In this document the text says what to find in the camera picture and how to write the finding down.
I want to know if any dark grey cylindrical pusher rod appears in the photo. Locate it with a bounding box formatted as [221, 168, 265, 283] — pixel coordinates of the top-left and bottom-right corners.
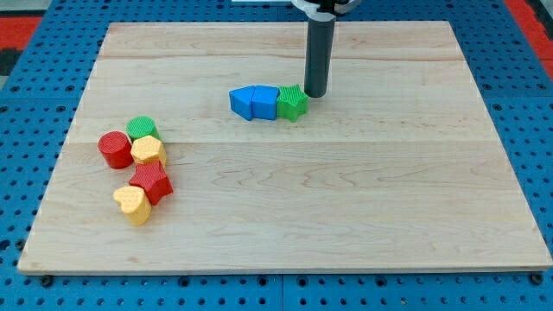
[304, 16, 335, 98]

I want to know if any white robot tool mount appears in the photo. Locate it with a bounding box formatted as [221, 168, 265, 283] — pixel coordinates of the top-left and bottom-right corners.
[291, 0, 361, 21]

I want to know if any green star block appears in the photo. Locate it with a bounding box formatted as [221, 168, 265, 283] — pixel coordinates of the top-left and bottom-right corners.
[276, 85, 308, 123]

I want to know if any light wooden board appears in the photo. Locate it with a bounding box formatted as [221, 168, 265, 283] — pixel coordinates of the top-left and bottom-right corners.
[18, 21, 552, 276]

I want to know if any red star block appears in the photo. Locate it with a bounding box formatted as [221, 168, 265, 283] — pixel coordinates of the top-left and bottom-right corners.
[129, 161, 174, 206]

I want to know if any blue pentagon block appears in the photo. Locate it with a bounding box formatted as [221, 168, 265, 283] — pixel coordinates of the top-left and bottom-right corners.
[251, 86, 279, 120]

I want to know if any blue wedge block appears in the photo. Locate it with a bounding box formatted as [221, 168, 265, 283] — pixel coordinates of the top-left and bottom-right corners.
[229, 86, 255, 121]

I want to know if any green cylinder block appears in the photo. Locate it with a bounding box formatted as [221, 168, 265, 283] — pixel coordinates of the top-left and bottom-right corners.
[125, 116, 161, 142]

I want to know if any yellow hexagon block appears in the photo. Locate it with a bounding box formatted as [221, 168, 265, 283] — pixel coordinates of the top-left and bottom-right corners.
[130, 136, 167, 168]

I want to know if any red cylinder block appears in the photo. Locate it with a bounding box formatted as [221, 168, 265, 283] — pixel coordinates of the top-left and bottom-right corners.
[98, 131, 134, 169]

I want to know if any yellow heart block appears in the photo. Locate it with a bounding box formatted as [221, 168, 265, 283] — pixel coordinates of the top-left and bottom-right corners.
[112, 186, 152, 226]

